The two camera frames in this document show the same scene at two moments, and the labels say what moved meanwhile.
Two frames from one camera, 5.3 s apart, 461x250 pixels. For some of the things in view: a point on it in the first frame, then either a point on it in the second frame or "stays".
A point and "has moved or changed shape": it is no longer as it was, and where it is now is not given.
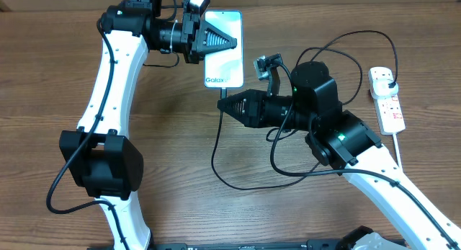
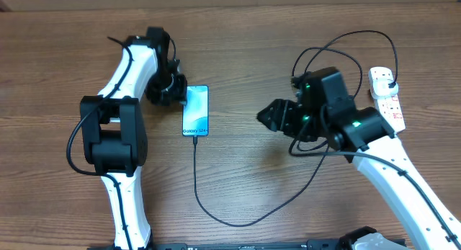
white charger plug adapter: [381, 90] stays
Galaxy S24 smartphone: [226, 68] to [195, 113]
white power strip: [389, 109] stays
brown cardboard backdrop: [24, 0] stays
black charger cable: [302, 176] has moved or changed shape
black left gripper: [197, 34] to [178, 91]
